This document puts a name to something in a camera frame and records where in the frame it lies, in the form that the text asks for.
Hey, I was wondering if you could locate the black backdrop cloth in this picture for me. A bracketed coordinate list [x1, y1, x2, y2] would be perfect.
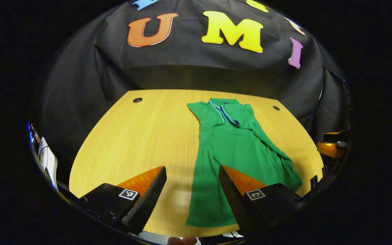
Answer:
[39, 0, 351, 164]

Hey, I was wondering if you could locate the white side table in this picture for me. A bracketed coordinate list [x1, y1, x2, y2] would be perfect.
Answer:
[39, 136, 59, 190]

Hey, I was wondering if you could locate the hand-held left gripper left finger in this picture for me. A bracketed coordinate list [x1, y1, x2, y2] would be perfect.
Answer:
[75, 166, 167, 235]

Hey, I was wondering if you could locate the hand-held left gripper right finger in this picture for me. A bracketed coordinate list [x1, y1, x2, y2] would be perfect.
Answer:
[218, 165, 307, 239]

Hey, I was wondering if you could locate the green T-shirt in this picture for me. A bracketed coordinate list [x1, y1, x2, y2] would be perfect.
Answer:
[185, 98, 303, 228]

